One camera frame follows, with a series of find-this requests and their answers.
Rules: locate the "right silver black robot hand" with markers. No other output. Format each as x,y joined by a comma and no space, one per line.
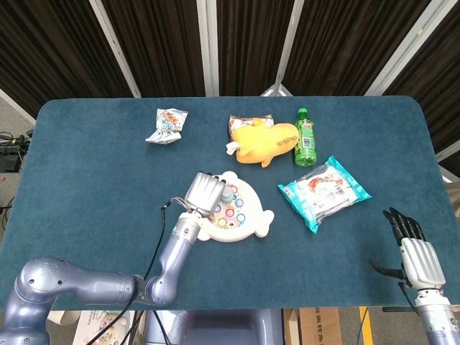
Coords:
422,260

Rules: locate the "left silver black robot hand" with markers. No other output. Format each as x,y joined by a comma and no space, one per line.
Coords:
203,192

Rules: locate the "light blue toy hammer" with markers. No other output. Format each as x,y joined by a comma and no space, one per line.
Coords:
227,194

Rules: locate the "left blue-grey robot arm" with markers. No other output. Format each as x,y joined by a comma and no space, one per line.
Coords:
90,284

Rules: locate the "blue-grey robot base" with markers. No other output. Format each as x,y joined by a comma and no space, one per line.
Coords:
215,327

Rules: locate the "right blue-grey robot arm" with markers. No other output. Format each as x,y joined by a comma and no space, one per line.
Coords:
435,320

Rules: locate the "white fish-shaped toy board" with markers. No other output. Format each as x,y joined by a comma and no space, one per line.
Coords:
258,219

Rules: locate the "toy box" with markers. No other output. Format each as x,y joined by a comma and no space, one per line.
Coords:
108,323

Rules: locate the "yellow plush toy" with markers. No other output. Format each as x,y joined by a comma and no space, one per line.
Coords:
258,143

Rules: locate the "crumpled white blue snack packet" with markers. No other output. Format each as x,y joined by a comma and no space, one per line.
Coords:
169,124

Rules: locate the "green drink bottle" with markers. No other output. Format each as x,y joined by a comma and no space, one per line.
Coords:
305,143

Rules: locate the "blue felt table mat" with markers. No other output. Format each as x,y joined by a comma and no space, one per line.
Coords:
90,161

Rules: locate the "teal clear food package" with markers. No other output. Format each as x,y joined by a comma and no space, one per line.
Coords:
323,194

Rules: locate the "brown cardboard box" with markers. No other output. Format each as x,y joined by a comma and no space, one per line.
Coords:
320,327

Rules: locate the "dark brown pleated curtain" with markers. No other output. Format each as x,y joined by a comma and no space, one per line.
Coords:
161,43

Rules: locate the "beige cardboard flap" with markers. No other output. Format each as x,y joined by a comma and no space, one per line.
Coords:
66,317

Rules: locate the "white frame post with foot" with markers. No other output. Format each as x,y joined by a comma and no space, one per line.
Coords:
285,46

